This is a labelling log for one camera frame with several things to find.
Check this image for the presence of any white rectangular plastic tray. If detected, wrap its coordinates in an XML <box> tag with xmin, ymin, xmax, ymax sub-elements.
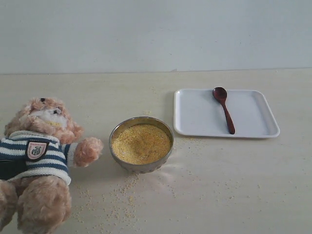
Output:
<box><xmin>173</xmin><ymin>88</ymin><xmax>280</xmax><ymax>138</ymax></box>

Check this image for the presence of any steel bowl of yellow millet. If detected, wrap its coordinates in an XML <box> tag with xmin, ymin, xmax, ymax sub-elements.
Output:
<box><xmin>109</xmin><ymin>117</ymin><xmax>174</xmax><ymax>174</ymax></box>

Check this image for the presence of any tan teddy bear striped sweater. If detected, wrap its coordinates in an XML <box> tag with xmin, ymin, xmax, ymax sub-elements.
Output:
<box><xmin>0</xmin><ymin>97</ymin><xmax>103</xmax><ymax>234</ymax></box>

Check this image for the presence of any dark brown wooden spoon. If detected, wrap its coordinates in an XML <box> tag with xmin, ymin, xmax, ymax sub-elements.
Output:
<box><xmin>212</xmin><ymin>87</ymin><xmax>235</xmax><ymax>135</ymax></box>

